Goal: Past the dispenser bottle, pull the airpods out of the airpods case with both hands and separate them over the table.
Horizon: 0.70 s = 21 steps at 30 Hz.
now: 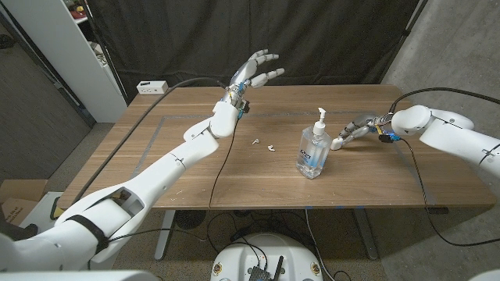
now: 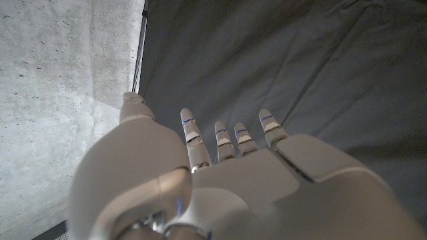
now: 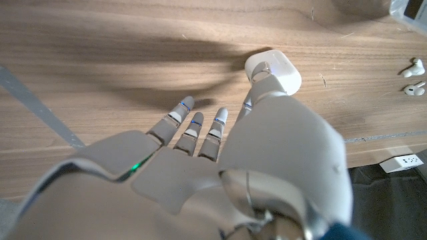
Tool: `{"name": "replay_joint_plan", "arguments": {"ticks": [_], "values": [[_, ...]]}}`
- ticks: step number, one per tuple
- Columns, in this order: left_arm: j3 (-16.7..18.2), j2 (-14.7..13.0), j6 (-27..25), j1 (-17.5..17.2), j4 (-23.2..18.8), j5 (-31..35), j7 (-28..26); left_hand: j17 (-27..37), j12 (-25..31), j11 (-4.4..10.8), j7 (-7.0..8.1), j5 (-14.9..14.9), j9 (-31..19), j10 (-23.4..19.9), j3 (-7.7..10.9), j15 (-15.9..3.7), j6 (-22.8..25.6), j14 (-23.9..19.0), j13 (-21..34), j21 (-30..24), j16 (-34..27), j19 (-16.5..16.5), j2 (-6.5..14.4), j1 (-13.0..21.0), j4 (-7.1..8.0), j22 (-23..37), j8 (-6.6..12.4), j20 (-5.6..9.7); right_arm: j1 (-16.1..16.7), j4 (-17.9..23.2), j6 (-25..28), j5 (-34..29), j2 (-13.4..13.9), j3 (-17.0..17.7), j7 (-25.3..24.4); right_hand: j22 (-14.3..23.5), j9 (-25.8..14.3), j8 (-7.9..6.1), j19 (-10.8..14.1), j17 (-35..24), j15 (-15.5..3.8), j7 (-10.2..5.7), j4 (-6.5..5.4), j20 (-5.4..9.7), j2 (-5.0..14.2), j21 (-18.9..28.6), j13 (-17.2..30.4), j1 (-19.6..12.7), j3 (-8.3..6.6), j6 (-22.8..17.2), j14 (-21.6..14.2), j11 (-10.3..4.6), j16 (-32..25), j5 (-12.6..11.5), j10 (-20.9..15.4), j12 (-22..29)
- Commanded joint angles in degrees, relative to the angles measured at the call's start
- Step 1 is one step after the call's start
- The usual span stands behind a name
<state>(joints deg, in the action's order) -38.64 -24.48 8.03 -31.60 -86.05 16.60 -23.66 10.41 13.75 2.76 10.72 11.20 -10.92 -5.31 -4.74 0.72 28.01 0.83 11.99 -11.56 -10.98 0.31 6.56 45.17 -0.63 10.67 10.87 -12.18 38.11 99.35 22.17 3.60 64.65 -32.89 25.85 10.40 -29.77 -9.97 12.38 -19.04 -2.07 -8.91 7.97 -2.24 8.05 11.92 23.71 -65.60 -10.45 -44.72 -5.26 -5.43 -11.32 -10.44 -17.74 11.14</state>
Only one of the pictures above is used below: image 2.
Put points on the black fabric backdrop curtain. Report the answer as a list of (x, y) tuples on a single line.
[(283, 60)]

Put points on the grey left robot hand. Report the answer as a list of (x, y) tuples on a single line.
[(250, 193)]

